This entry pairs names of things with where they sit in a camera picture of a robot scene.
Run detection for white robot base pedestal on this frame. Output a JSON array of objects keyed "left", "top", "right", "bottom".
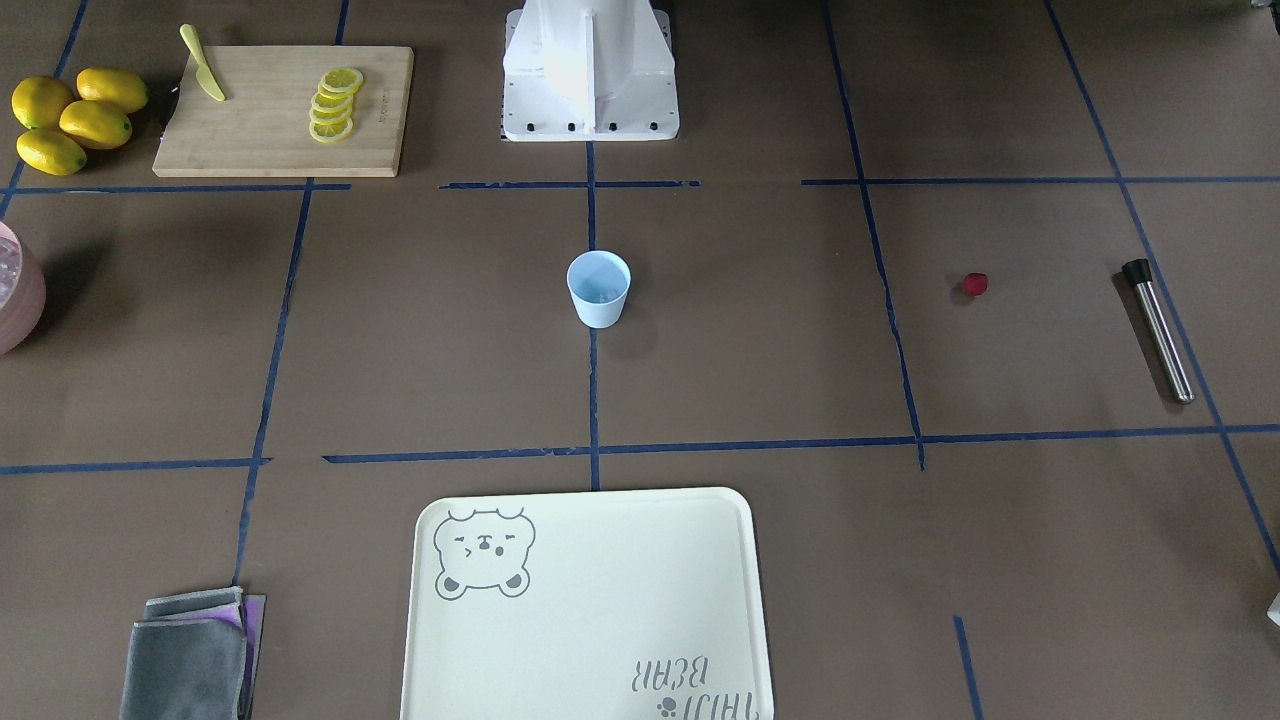
[{"left": 500, "top": 1, "right": 681, "bottom": 143}]

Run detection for light blue plastic cup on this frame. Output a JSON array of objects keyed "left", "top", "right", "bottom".
[{"left": 566, "top": 250, "right": 632, "bottom": 331}]

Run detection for lemon slices stack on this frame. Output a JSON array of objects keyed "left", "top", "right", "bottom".
[{"left": 307, "top": 67, "right": 365, "bottom": 143}]

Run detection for grey purple folded cloths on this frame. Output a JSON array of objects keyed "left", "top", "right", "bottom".
[{"left": 119, "top": 585, "right": 268, "bottom": 719}]

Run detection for pink bowl of ice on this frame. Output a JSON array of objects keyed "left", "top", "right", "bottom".
[{"left": 1, "top": 222, "right": 46, "bottom": 355}]

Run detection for cream bear serving tray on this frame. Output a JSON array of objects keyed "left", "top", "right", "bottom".
[{"left": 399, "top": 487, "right": 776, "bottom": 719}]

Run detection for red strawberry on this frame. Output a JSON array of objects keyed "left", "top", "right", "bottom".
[{"left": 960, "top": 272, "right": 989, "bottom": 299}]

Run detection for yellow lemon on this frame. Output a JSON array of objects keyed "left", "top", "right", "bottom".
[
  {"left": 10, "top": 76, "right": 76, "bottom": 129},
  {"left": 58, "top": 100, "right": 133, "bottom": 150},
  {"left": 76, "top": 67, "right": 148, "bottom": 115},
  {"left": 15, "top": 129, "right": 88, "bottom": 177}
]

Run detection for bamboo cutting board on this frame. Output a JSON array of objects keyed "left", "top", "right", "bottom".
[{"left": 154, "top": 46, "right": 415, "bottom": 178}]

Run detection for yellow plastic knife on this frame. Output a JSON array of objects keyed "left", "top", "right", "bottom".
[{"left": 179, "top": 23, "right": 227, "bottom": 102}]

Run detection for steel muddler black tip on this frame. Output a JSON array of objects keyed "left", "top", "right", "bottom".
[{"left": 1121, "top": 258, "right": 1196, "bottom": 405}]

